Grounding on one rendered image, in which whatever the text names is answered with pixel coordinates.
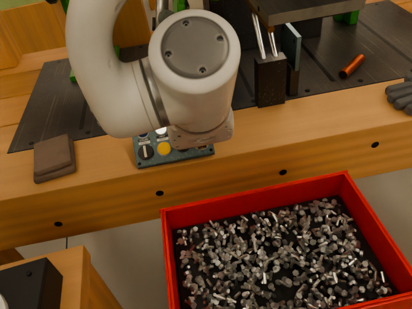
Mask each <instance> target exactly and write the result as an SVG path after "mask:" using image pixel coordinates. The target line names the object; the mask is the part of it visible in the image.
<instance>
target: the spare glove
mask: <svg viewBox="0 0 412 309"><path fill-rule="evenodd" d="M385 93H386V95H387V101H388V102H389V103H391V104H394V105H393V106H394V108H395V109H396V110H402V109H405V110H404V111H405V114H407V115H412V74H407V75H406V76H405V78H404V82H402V83H397V84H394V85H389V86H387V87H386V89H385Z"/></svg>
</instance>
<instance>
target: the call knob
mask: <svg viewBox="0 0 412 309"><path fill-rule="evenodd" d="M152 154H153V150H152V148H151V147H150V146H148V145H143V146H141V147H140V148H139V156H140V157H141V158H143V159H148V158H150V157H151V156H152Z"/></svg>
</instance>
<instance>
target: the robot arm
mask: <svg viewBox="0 0 412 309"><path fill-rule="evenodd" d="M126 1H127V0H69V5H68V8H67V15H66V26H65V39H66V49H67V55H68V58H69V62H70V64H71V68H72V70H73V73H74V75H75V78H76V80H77V83H78V85H79V87H80V89H81V91H82V93H83V95H84V97H85V99H86V101H87V103H88V105H89V107H90V110H91V112H92V113H93V115H94V117H95V118H96V120H97V123H98V125H99V126H101V128H102V129H103V130H104V131H105V132H106V133H107V134H108V135H109V136H111V137H114V138H116V139H127V138H130V137H135V136H138V135H142V134H145V133H148V132H151V131H155V130H158V129H161V128H164V127H167V133H168V136H169V140H170V144H171V146H172V148H174V149H176V150H183V149H187V148H194V147H198V149H201V148H202V147H203V148H206V147H207V145H209V144H213V143H219V142H224V141H227V140H229V139H231V138H232V136H233V135H234V114H233V111H232V107H231V102H232V97H233V93H234V87H235V81H236V78H237V72H238V66H239V62H240V55H241V49H240V42H239V39H238V36H237V34H236V32H235V30H234V29H233V27H232V26H231V25H230V24H229V23H228V22H227V21H226V20H225V19H224V18H222V17H221V16H219V15H217V14H215V13H213V12H210V11H207V10H202V9H188V10H182V11H179V12H177V13H174V14H172V15H170V16H169V17H167V18H166V19H165V20H163V21H162V22H161V23H160V24H159V25H158V27H157V28H156V29H155V31H154V32H153V34H152V36H151V39H150V43H149V46H148V56H147V57H145V58H142V59H139V60H136V61H133V62H129V63H124V62H122V61H120V60H119V59H118V57H117V55H116V53H115V49H114V47H113V27H114V25H115V22H116V19H117V16H118V14H119V12H120V10H121V9H122V7H123V6H124V4H125V2H126Z"/></svg>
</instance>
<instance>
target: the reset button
mask: <svg viewBox="0 0 412 309"><path fill-rule="evenodd" d="M158 151H159V153H160V154H162V155H167V154H168V153H169V152H170V145H169V144H168V143H167V142H161V143H160V144H159V145H158Z"/></svg>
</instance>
